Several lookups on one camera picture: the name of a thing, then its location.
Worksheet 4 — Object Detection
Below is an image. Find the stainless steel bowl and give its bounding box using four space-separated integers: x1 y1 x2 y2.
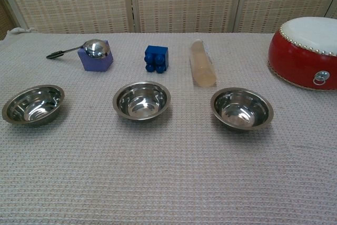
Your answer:
210 87 274 132
2 84 65 125
113 81 171 122

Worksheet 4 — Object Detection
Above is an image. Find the blue toy building brick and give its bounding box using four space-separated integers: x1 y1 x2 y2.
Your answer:
144 45 169 74

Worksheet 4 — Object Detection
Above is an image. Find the clear plastic bottle pale liquid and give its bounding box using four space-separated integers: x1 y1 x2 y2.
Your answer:
190 39 217 88

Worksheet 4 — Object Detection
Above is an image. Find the beige woven tablecloth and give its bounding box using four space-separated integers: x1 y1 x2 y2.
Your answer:
0 28 337 225

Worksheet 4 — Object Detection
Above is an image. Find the purple hexagonal block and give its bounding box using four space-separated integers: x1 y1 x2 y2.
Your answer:
77 40 114 72

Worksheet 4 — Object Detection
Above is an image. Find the red drum with white skin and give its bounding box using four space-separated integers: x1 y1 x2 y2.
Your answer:
267 16 337 91

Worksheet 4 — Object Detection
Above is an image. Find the steel ladle with black handle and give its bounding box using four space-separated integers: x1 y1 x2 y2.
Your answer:
46 38 111 60

